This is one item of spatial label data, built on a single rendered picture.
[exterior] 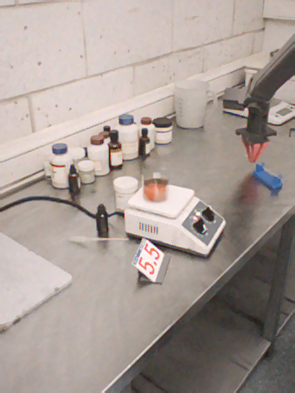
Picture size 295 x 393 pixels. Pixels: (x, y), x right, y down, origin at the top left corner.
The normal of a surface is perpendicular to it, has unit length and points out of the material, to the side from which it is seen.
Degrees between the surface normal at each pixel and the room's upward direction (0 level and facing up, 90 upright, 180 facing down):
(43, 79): 90
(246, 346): 0
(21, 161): 90
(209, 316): 0
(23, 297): 0
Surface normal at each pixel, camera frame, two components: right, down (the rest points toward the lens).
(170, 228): -0.43, 0.45
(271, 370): 0.00, -0.87
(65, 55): 0.78, 0.31
